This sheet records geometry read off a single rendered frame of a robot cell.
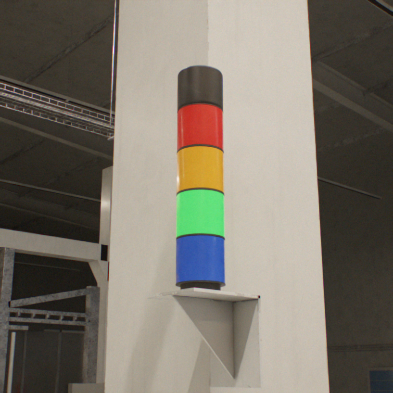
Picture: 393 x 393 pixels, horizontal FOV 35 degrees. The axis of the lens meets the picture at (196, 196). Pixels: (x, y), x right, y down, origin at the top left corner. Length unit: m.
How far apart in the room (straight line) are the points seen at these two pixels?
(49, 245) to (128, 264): 11.31
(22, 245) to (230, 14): 11.15
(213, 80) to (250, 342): 0.34
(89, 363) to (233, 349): 11.78
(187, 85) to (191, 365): 0.38
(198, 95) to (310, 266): 0.36
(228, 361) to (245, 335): 0.04
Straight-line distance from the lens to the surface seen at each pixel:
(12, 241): 12.01
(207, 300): 0.79
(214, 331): 0.79
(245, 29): 1.07
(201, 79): 0.84
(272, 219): 0.98
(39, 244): 12.24
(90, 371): 12.59
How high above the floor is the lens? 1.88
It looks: 16 degrees up
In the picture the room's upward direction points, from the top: straight up
